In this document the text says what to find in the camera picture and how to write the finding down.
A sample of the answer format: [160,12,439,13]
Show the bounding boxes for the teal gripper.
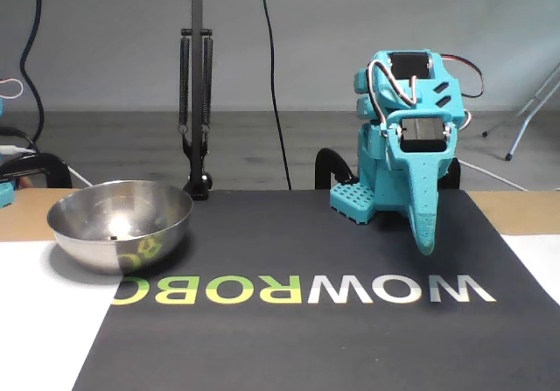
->
[384,109,459,257]

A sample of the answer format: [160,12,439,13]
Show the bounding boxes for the thin black hanging cable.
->
[256,0,293,190]

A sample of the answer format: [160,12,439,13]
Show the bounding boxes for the black table clamp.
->
[0,152,74,190]
[314,148,358,190]
[439,157,461,190]

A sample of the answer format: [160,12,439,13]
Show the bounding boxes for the metal bowl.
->
[46,179,194,276]

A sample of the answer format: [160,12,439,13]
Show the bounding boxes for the white tripod legs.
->
[480,60,560,161]

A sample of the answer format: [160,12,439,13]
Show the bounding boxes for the red white black servo cable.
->
[366,58,422,119]
[439,52,486,100]

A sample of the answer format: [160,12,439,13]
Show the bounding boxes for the black printed mat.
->
[72,188,560,391]

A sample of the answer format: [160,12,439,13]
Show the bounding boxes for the teal printed part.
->
[0,179,17,211]

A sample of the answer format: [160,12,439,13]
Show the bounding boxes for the thick black hanging cable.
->
[18,0,47,147]

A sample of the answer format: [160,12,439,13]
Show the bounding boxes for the red white wire loop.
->
[0,77,25,101]

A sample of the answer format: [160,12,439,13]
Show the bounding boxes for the teal robot base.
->
[328,182,410,227]

